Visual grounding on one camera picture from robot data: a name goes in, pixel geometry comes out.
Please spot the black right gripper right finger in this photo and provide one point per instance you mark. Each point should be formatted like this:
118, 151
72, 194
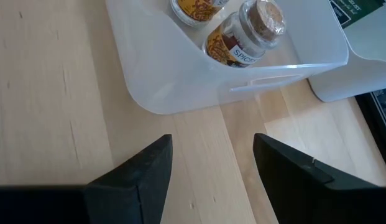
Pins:
304, 193

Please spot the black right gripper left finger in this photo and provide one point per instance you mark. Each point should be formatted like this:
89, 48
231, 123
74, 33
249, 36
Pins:
124, 202

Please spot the glass spice jar cork stopper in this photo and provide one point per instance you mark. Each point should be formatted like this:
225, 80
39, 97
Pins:
195, 11
242, 40

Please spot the dark spice box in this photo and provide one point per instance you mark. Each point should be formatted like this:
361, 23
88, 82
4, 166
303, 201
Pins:
351, 11

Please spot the clear plastic bin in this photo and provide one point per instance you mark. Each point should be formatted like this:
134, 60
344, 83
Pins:
168, 77

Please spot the white plastic bin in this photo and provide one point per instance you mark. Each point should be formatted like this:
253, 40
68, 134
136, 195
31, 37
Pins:
366, 62

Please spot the black aluminium table frame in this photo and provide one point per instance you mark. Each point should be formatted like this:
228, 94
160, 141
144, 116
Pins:
383, 140

